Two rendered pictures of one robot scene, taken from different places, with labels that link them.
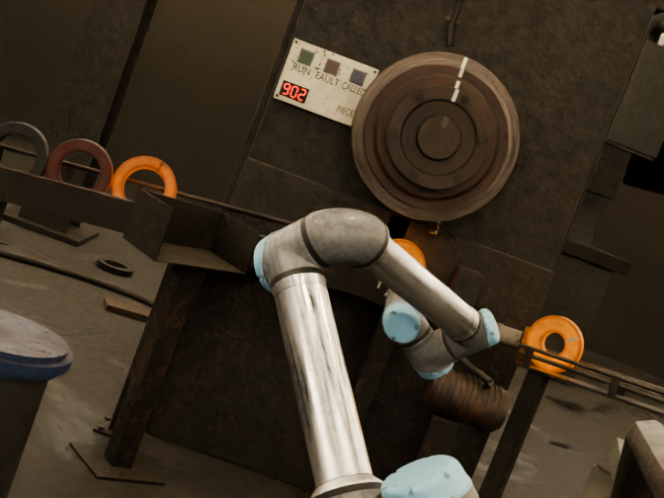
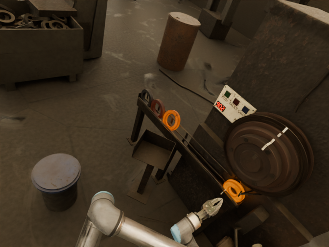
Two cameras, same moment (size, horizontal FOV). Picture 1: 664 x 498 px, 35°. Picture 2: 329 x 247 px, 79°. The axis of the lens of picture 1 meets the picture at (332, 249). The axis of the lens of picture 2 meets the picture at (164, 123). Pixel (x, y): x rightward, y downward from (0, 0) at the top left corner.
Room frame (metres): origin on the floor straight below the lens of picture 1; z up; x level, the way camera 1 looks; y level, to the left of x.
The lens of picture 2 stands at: (2.00, -0.33, 1.84)
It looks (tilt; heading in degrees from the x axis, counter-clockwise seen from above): 42 degrees down; 43
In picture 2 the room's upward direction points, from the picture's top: 21 degrees clockwise
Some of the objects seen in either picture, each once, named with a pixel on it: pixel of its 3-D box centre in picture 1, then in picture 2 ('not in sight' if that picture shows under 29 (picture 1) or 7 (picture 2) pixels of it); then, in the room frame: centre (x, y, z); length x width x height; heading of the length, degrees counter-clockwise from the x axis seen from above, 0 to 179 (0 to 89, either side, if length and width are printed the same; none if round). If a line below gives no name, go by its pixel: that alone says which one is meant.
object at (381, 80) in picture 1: (434, 136); (261, 154); (3.03, -0.16, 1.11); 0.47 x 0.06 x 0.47; 93
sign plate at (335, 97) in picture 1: (325, 83); (233, 107); (3.13, 0.19, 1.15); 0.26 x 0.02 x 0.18; 93
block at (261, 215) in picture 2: (455, 307); (251, 219); (3.06, -0.39, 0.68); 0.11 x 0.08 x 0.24; 3
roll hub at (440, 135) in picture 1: (438, 137); (252, 160); (2.93, -0.16, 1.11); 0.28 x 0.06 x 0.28; 93
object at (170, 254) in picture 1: (153, 339); (146, 170); (2.74, 0.35, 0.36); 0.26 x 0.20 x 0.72; 128
